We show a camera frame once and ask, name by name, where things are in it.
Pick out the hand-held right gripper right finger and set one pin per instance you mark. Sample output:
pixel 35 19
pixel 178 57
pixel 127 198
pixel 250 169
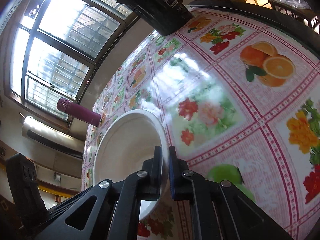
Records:
pixel 171 170

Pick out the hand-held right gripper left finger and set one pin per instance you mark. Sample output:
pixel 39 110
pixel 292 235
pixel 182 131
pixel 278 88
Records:
pixel 156 170

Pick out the deep white bowl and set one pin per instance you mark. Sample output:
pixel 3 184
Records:
pixel 125 140

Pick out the white tower air conditioner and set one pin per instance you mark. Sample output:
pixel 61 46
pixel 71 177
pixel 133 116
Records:
pixel 50 132

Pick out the purple thermos bottle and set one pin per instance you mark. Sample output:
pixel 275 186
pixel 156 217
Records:
pixel 80 111

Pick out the barred window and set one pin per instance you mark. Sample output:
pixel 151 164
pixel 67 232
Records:
pixel 50 55

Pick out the black electric kettle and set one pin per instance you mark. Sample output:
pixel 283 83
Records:
pixel 160 12

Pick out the black-rimmed table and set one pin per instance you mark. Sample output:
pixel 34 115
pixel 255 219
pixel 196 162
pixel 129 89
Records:
pixel 250 7

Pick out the window exhaust fan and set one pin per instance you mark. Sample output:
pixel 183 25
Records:
pixel 33 8

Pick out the dark wooden stand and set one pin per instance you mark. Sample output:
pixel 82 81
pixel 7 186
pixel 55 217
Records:
pixel 310 21

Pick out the yellow-framed wall shelf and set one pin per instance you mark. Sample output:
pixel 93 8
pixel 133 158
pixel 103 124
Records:
pixel 60 189

